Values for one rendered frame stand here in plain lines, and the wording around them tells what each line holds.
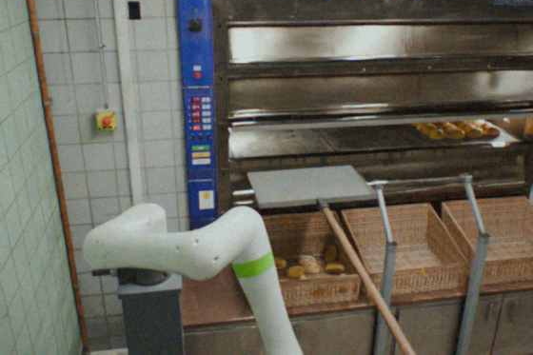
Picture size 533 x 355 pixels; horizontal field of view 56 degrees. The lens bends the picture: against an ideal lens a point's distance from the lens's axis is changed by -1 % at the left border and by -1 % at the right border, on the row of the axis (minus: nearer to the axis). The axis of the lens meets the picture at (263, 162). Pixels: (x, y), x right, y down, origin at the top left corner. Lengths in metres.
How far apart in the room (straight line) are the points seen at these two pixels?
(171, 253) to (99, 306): 1.92
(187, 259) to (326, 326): 1.55
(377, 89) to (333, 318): 1.21
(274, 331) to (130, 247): 0.46
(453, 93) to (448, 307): 1.15
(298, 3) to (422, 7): 0.66
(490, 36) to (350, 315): 1.66
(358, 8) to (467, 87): 0.79
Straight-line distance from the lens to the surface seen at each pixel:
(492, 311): 3.09
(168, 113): 2.63
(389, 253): 2.50
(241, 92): 2.64
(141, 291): 1.72
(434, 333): 3.00
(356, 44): 2.72
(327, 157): 2.84
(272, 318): 1.46
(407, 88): 2.89
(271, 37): 2.61
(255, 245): 1.37
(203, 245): 1.25
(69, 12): 2.58
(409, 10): 2.82
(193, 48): 2.53
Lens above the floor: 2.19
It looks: 22 degrees down
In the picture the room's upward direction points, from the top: straight up
